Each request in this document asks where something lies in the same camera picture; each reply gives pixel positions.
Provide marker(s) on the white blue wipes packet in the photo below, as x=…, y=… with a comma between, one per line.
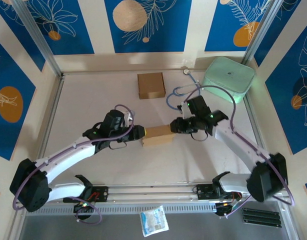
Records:
x=153, y=221

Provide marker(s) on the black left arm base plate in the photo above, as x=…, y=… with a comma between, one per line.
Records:
x=101, y=193

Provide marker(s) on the blue stethoscope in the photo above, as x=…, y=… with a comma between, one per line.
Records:
x=186, y=72

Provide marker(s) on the aluminium side rail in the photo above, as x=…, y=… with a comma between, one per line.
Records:
x=59, y=85
x=248, y=105

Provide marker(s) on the brown cardboard box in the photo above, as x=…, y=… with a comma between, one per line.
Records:
x=157, y=140
x=151, y=85

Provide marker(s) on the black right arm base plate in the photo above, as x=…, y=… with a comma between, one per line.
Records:
x=203, y=191

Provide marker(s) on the grey metal plate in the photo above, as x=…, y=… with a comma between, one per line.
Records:
x=68, y=230

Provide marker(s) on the aluminium frame post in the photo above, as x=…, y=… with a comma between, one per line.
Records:
x=35, y=32
x=262, y=32

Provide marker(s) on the mint green zip case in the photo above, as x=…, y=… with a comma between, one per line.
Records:
x=228, y=77

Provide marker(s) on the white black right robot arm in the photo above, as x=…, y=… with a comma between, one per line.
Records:
x=266, y=177

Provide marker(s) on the aluminium front rail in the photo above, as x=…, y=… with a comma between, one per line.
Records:
x=153, y=193

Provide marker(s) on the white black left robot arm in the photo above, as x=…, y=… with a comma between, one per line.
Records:
x=28, y=187

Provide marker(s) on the black ribbed block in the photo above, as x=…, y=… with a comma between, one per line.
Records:
x=261, y=217

